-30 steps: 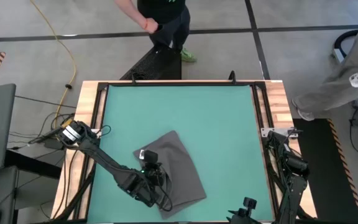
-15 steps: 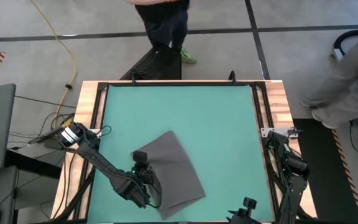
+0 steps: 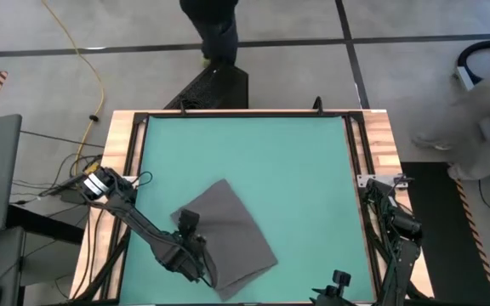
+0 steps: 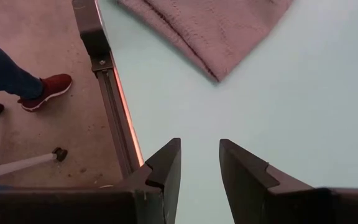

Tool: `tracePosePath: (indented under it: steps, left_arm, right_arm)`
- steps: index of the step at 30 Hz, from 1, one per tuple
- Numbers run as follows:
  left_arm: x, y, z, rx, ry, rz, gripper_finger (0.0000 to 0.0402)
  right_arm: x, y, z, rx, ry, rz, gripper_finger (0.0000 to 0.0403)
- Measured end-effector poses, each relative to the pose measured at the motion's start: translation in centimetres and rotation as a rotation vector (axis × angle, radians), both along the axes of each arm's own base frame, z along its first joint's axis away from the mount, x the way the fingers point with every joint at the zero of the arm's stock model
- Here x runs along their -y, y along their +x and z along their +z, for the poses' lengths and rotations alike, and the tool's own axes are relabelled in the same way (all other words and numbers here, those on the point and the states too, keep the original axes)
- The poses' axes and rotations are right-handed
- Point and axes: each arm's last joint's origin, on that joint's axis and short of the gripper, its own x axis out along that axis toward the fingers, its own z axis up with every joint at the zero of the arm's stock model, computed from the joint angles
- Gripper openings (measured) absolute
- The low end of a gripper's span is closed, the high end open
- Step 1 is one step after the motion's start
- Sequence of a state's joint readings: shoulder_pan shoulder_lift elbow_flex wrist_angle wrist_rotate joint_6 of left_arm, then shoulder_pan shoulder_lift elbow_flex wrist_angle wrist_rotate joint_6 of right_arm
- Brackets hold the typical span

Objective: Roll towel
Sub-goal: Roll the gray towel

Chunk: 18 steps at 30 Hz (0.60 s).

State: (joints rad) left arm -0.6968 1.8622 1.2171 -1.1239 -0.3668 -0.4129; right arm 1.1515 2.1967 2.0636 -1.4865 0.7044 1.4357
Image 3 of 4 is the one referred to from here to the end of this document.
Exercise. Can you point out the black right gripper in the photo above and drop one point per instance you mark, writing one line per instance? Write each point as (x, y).
(332, 297)

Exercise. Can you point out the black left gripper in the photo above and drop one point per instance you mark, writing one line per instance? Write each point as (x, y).
(192, 246)

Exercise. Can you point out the grey terry towel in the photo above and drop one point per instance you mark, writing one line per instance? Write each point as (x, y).
(236, 238)

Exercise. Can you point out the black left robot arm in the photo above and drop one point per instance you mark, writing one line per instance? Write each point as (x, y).
(138, 221)

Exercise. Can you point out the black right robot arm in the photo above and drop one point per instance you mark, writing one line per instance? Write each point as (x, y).
(398, 238)

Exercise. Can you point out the green table mat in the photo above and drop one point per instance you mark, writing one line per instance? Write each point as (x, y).
(249, 144)

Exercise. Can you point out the black power adapter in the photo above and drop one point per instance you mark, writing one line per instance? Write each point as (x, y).
(72, 196)

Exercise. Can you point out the black computer tower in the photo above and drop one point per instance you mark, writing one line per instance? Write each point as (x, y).
(223, 89)

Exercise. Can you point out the person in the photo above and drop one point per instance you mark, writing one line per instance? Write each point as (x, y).
(483, 127)
(215, 30)

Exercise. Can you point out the grey metal stand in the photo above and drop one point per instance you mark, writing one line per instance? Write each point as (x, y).
(465, 78)

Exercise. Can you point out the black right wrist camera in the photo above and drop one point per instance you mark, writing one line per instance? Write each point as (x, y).
(342, 279)

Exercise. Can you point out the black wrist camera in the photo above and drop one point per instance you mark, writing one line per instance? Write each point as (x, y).
(342, 279)
(189, 221)

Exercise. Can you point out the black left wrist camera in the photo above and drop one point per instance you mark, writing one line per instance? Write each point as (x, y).
(189, 221)

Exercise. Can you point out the black metal table frame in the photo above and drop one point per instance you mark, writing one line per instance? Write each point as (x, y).
(249, 114)

